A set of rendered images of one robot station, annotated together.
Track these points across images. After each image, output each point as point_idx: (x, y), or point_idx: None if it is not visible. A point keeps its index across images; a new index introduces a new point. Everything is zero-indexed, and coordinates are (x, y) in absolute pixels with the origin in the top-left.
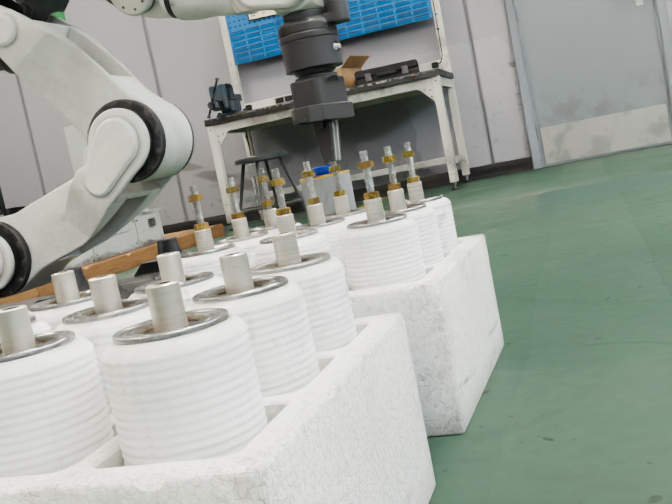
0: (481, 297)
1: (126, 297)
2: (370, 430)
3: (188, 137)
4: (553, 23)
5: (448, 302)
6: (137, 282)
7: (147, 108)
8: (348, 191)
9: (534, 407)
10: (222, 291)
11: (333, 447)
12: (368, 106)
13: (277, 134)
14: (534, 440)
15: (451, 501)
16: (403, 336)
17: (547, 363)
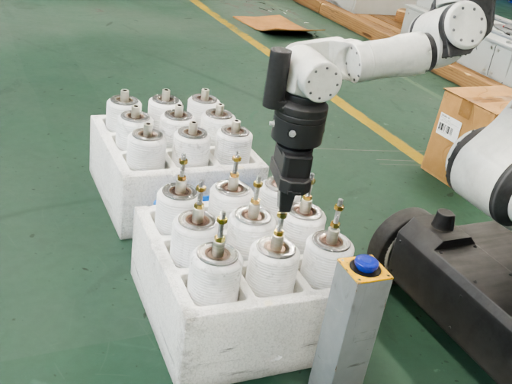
0: (162, 307)
1: (424, 248)
2: (105, 164)
3: (483, 193)
4: None
5: (137, 228)
6: (481, 276)
7: (462, 140)
8: (344, 289)
9: (104, 296)
10: (142, 116)
11: (98, 142)
12: None
13: None
14: (91, 268)
15: (108, 233)
16: (120, 180)
17: (121, 353)
